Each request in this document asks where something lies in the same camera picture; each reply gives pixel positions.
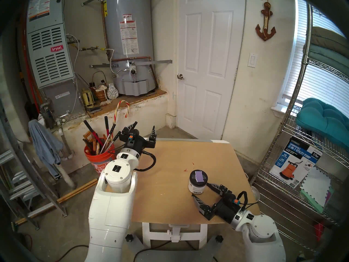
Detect crumpled aluminium foil lump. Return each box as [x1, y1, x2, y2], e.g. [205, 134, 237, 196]
[107, 83, 119, 100]

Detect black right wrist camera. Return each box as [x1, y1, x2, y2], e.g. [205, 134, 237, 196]
[228, 193, 242, 210]

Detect wooden handled tools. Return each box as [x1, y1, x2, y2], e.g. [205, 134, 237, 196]
[83, 131, 100, 155]

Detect dark green cushion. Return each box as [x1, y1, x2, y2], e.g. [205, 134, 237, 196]
[303, 43, 349, 78]

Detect aluminium ladder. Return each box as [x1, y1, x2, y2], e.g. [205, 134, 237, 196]
[0, 100, 68, 230]

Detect grey water heater tank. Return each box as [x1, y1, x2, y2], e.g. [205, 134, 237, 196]
[104, 0, 157, 97]

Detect wicker basket with handle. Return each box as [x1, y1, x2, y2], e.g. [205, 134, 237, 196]
[91, 71, 109, 102]

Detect blue hanging cloth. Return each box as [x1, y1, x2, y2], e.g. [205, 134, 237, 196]
[28, 119, 64, 180]

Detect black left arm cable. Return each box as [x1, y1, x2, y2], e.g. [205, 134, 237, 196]
[134, 151, 157, 172]

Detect white zigzag foam mat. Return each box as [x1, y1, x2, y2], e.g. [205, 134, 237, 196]
[300, 166, 338, 207]

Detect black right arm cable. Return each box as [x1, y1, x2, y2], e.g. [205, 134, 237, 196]
[237, 191, 259, 211]

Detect white paint jar black lid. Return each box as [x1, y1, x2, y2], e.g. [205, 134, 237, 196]
[188, 170, 208, 195]

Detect long wooden stick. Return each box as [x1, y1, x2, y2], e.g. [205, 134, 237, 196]
[57, 178, 98, 204]

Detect chrome wire shelf rack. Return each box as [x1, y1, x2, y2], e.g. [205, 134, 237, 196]
[249, 2, 349, 254]

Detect orange plastic bucket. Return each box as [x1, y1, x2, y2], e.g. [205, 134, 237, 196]
[84, 144, 118, 178]

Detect silver shears black grips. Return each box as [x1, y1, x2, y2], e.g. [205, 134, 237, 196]
[100, 124, 122, 154]

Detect green foam mat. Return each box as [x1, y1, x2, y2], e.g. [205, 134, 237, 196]
[299, 189, 325, 214]

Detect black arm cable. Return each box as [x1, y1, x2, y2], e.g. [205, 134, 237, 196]
[134, 151, 157, 172]
[237, 191, 259, 211]

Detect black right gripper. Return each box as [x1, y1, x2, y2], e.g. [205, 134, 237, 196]
[192, 183, 242, 224]

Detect white window sill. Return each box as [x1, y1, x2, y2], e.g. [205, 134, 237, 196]
[271, 102, 297, 118]

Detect yellow plastic jug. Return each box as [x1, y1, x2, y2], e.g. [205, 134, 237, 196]
[81, 90, 95, 108]

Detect white panel door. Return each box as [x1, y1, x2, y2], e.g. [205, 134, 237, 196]
[176, 0, 247, 140]

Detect brown anchor wall decoration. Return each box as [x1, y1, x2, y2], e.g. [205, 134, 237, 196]
[255, 0, 276, 41]

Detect red white candy cane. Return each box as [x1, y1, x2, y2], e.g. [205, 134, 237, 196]
[109, 100, 131, 144]

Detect olive green cushion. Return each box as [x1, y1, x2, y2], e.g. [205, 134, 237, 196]
[311, 26, 349, 50]

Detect teal tufted cushion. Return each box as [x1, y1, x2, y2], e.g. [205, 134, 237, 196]
[295, 98, 349, 150]

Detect utility pump cardboard box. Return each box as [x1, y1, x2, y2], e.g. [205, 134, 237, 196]
[269, 136, 323, 189]

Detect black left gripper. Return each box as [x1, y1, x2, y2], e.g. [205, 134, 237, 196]
[120, 121, 157, 155]

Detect white window blinds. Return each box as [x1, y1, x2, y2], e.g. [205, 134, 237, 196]
[284, 0, 349, 114]

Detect grey Bryant furnace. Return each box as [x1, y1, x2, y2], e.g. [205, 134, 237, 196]
[26, 0, 85, 120]

